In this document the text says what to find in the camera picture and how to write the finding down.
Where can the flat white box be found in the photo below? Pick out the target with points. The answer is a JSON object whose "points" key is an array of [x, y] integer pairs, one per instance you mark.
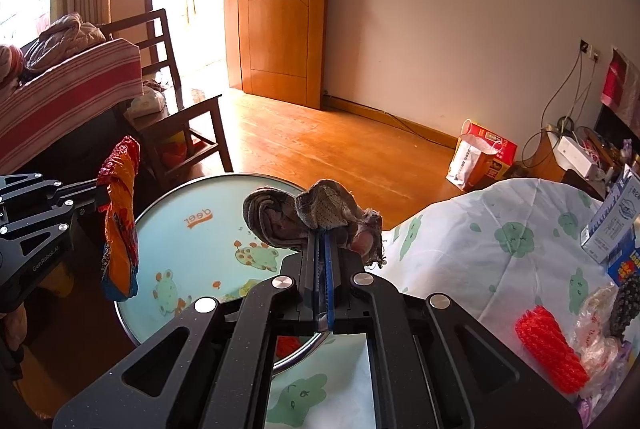
{"points": [[577, 156]]}

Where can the purple plastic bag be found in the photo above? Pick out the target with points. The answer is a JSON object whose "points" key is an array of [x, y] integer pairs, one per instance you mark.
{"points": [[605, 384]]}

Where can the pile of pale clothes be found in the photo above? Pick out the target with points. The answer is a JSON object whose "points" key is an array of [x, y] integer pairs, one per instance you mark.
{"points": [[65, 36]]}

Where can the wall socket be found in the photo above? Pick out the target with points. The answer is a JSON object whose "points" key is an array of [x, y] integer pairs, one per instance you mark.
{"points": [[589, 50]]}

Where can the tall white blue milk carton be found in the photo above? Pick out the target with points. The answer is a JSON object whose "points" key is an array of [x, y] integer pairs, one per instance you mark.
{"points": [[615, 214]]}

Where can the white tissue pack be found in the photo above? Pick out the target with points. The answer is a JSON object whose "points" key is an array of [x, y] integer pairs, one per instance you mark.
{"points": [[145, 104]]}

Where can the red cardboard box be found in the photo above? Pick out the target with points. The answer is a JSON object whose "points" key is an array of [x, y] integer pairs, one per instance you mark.
{"points": [[502, 154]]}

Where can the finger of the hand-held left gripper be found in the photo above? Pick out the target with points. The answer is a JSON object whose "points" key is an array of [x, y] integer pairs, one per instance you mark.
{"points": [[45, 226], [50, 191]]}

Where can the wooden door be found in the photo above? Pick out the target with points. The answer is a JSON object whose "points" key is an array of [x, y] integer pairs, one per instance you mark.
{"points": [[280, 9]]}

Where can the light green frog-print trash bin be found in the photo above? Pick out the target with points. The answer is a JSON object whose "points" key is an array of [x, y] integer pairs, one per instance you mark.
{"points": [[200, 259]]}

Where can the wooden cabinet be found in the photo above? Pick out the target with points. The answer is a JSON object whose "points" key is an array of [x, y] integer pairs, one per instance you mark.
{"points": [[545, 161]]}

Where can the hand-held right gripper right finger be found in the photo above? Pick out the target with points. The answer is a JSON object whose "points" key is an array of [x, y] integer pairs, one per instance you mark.
{"points": [[330, 291]]}

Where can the large red foam net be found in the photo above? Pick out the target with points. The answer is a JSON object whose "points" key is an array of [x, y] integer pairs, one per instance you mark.
{"points": [[550, 349]]}

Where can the clear plastic bag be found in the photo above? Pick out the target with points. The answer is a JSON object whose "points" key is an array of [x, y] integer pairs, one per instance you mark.
{"points": [[597, 324]]}

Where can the small red foam net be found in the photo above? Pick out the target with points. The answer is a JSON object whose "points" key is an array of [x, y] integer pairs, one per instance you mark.
{"points": [[287, 345]]}

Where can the red striped blanket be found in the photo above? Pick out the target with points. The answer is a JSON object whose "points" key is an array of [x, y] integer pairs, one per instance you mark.
{"points": [[65, 99]]}

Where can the blue gable-top carton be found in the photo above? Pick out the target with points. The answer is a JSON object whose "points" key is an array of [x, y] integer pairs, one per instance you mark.
{"points": [[627, 261]]}

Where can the red lace television cover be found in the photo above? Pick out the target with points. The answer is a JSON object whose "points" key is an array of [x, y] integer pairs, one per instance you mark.
{"points": [[620, 84]]}

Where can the dark knitted glove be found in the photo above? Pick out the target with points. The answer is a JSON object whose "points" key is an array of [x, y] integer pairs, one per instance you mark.
{"points": [[627, 309]]}

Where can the dark wooden chair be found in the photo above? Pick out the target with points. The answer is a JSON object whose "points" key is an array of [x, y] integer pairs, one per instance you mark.
{"points": [[175, 119]]}

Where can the red plastic item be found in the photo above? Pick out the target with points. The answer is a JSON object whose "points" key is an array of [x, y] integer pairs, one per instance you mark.
{"points": [[177, 154]]}

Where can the white paper shopping bag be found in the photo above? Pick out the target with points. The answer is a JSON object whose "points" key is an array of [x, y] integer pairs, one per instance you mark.
{"points": [[467, 164]]}

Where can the television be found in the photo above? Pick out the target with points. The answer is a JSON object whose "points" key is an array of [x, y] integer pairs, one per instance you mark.
{"points": [[612, 129]]}

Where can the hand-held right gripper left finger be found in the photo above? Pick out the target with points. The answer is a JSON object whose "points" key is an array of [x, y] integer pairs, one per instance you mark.
{"points": [[311, 281]]}

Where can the grey brown rag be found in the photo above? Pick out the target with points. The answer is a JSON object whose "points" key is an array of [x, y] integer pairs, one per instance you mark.
{"points": [[280, 219]]}

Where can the red orange snack wrapper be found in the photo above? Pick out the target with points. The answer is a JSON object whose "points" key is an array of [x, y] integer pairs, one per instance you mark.
{"points": [[120, 219]]}

